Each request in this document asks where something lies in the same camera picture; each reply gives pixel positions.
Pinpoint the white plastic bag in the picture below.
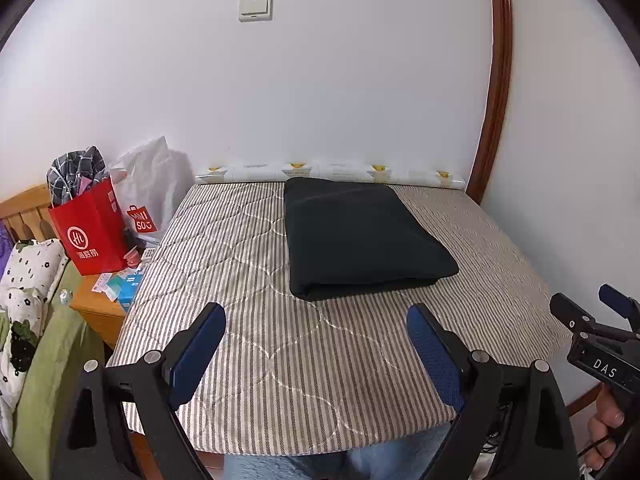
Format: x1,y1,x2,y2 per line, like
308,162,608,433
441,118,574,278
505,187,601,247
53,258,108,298
107,135,196,241

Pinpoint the white wall switch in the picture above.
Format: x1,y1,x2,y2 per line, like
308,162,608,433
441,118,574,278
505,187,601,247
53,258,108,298
237,0,274,23

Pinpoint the blue box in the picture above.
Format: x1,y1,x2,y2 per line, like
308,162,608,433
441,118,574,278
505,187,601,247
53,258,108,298
117,267,146,311

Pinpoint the black cable bundle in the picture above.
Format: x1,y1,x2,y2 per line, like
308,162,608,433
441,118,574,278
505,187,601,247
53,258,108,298
477,402,508,461

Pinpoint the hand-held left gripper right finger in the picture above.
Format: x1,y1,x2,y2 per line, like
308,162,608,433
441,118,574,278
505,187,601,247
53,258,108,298
406,302,581,480

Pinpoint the wooden nightstand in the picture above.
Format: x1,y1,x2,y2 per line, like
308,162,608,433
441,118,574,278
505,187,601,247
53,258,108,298
69,260,146,348

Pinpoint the brown wooden baseboard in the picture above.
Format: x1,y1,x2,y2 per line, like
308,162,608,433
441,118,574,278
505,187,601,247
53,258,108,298
565,382,603,417

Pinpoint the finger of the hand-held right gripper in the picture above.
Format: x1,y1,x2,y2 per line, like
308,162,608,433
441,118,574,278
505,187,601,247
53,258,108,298
598,284,640,333
550,292,598,333

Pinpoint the black sweatshirt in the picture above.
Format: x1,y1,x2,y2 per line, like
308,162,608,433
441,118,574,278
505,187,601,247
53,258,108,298
283,176,460,302

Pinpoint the plaid cloth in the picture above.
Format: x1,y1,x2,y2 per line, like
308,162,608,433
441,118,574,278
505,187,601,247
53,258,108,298
46,146,110,208

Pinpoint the wooden headboard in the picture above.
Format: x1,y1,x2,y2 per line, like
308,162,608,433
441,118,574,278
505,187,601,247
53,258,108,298
0,182,56,246

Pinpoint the green bed sheet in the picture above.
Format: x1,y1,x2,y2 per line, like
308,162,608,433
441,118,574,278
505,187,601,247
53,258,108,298
12,260,108,466

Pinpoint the person's right hand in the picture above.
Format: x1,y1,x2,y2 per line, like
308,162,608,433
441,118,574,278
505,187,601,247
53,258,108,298
586,387,626,471

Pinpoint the red paper bag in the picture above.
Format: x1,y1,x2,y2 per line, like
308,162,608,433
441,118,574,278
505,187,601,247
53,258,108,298
47,177,128,277

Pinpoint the purple cloth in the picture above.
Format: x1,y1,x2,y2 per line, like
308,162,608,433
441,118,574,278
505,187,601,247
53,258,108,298
0,222,15,273

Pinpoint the white floral pillow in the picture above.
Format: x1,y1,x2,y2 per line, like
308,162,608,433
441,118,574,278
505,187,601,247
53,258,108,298
0,238,68,431

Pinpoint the striped quilted mat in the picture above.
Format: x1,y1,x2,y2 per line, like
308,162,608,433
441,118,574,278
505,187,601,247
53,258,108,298
105,180,576,456

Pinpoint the brown wooden door frame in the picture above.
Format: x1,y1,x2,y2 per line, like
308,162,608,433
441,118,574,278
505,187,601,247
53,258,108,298
465,0,515,206

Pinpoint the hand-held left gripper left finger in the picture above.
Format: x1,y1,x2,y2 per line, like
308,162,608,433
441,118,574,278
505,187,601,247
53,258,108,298
52,302,227,480

